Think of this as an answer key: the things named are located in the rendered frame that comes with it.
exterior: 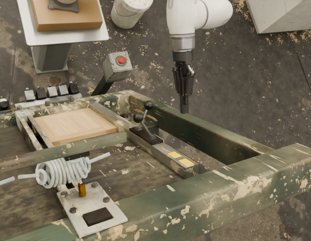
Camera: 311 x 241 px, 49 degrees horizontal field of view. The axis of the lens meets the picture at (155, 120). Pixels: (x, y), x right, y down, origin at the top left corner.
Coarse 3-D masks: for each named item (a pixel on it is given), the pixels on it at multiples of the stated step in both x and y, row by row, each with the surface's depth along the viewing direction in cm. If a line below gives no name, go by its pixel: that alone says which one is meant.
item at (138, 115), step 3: (135, 114) 120; (138, 114) 120; (141, 114) 120; (135, 117) 120; (138, 117) 120; (141, 117) 120; (135, 120) 120; (138, 120) 120; (141, 120) 120; (141, 123) 122; (144, 126) 123; (144, 129) 124; (147, 129) 124; (147, 132) 124; (150, 135) 125; (153, 135) 126; (150, 138) 126; (153, 138) 125
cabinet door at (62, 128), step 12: (36, 120) 167; (48, 120) 167; (60, 120) 166; (72, 120) 165; (84, 120) 163; (96, 120) 161; (48, 132) 149; (60, 132) 149; (72, 132) 148; (84, 132) 146; (96, 132) 146; (108, 132) 149
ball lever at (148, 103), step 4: (144, 104) 135; (148, 104) 134; (152, 104) 135; (144, 108) 136; (148, 108) 135; (144, 112) 136; (144, 116) 136; (140, 124) 136; (136, 128) 136; (140, 128) 135
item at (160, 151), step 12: (96, 108) 174; (108, 120) 160; (120, 120) 152; (132, 132) 137; (144, 144) 128; (156, 144) 123; (156, 156) 120; (168, 156) 112; (180, 156) 112; (180, 168) 107; (192, 168) 105
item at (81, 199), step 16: (16, 112) 163; (32, 128) 149; (32, 144) 126; (48, 144) 120; (64, 192) 79; (80, 192) 77; (96, 192) 79; (64, 208) 74; (80, 208) 73; (96, 208) 73; (112, 208) 72; (80, 224) 68; (96, 224) 67; (112, 224) 67
